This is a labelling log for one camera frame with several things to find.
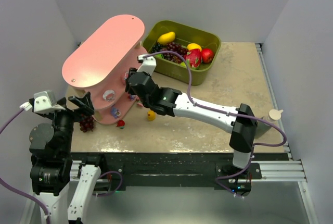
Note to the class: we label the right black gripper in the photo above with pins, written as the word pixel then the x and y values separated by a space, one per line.
pixel 132 81

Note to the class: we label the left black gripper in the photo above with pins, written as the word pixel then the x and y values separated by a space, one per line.
pixel 71 111

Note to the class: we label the pink round toy white face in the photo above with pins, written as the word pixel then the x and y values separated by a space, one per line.
pixel 109 95

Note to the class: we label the purple bunny toy with strawberry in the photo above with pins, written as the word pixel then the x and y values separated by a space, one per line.
pixel 115 112

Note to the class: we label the yellow duck toy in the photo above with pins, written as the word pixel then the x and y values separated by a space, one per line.
pixel 151 115

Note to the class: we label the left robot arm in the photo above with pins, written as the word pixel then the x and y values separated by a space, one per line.
pixel 52 160

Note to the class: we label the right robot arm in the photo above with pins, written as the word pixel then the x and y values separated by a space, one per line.
pixel 239 122

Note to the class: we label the pink three-tier wooden shelf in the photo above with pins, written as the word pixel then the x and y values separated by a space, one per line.
pixel 100 61

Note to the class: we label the red grape bunch on table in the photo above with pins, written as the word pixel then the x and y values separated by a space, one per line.
pixel 87 124

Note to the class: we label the black grape bunch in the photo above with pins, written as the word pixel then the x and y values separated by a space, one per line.
pixel 157 48

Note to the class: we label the dark red grape bunch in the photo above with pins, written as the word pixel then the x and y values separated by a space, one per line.
pixel 174 47

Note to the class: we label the yellow toy mango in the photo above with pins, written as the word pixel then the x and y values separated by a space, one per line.
pixel 166 38

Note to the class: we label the red strawberry toy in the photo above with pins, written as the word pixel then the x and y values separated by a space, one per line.
pixel 120 124

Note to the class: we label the pink toy dragon fruit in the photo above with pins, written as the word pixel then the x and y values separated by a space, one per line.
pixel 192 58

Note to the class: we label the yellow toy lemon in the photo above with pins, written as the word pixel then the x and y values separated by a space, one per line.
pixel 193 46

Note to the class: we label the red toy apple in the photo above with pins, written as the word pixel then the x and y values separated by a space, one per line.
pixel 207 55

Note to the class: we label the green sauce squeeze bottle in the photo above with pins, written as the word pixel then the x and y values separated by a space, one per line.
pixel 272 117

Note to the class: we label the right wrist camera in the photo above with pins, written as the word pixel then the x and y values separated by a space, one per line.
pixel 147 64

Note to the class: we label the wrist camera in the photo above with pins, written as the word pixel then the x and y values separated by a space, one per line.
pixel 147 64
pixel 43 102

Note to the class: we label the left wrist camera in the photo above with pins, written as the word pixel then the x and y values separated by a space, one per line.
pixel 43 102

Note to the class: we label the black table frame rail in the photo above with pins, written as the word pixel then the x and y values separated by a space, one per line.
pixel 208 170

